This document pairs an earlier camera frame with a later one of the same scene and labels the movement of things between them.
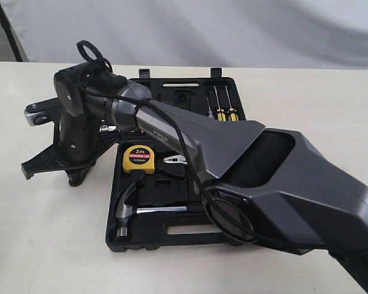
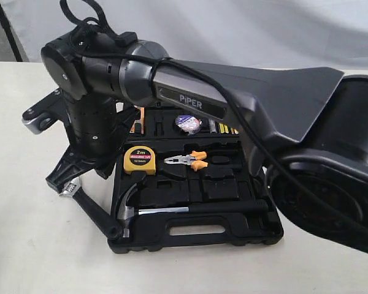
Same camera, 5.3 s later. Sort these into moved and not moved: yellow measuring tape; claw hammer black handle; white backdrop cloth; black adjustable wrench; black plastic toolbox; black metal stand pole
Moved: claw hammer black handle; black adjustable wrench
Not moved: black plastic toolbox; white backdrop cloth; black metal stand pole; yellow measuring tape
